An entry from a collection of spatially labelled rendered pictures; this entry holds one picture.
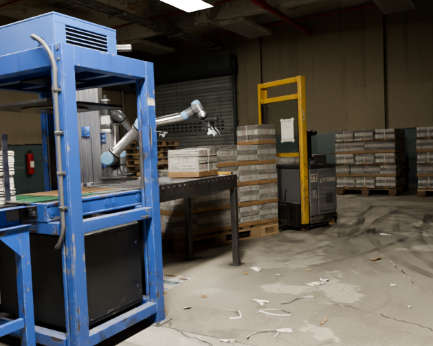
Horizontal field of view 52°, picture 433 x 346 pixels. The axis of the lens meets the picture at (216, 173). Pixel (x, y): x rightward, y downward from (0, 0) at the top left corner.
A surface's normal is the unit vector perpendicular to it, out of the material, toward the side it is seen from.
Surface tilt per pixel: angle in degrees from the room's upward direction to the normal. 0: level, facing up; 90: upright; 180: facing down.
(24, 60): 90
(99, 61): 90
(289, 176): 90
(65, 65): 90
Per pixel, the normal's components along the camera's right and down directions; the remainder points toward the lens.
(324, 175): 0.60, 0.02
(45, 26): -0.51, 0.07
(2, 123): 0.86, 0.00
